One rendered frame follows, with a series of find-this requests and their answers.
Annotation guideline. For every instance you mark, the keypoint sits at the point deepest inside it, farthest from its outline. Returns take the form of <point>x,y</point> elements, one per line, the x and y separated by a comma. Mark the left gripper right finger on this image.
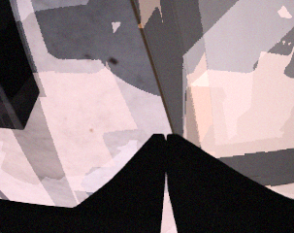
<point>208,196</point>

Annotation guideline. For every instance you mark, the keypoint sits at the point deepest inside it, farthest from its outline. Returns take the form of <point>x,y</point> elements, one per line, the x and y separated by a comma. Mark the black rectangular block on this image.
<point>18,88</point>

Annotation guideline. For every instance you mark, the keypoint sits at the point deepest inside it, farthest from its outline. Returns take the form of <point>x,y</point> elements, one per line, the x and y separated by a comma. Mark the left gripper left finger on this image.
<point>137,188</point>

